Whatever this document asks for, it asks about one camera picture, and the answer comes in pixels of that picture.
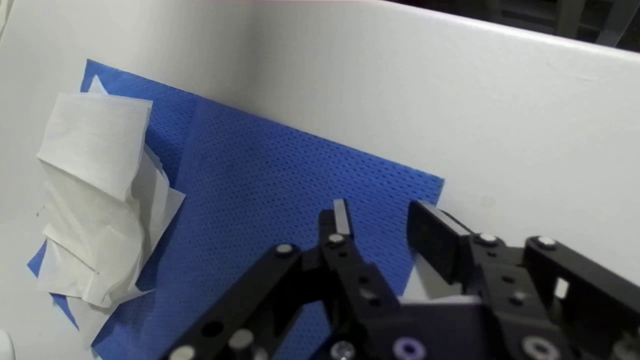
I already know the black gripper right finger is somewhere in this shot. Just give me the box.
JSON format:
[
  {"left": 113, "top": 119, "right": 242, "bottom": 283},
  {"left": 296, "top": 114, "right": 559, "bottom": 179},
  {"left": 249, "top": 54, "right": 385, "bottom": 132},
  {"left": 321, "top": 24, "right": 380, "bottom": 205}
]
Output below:
[{"left": 406, "top": 197, "right": 640, "bottom": 360}]

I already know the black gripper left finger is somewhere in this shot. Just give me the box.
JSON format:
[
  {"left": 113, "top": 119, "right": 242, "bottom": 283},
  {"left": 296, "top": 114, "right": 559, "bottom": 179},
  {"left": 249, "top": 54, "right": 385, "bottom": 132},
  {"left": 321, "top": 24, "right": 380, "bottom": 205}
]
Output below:
[{"left": 162, "top": 197, "right": 404, "bottom": 360}]

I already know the blue placemat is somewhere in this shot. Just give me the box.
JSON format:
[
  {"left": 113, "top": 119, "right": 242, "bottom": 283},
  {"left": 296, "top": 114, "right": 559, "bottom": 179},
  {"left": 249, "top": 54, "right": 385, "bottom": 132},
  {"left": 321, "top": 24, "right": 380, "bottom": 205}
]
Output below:
[{"left": 27, "top": 58, "right": 448, "bottom": 360}]

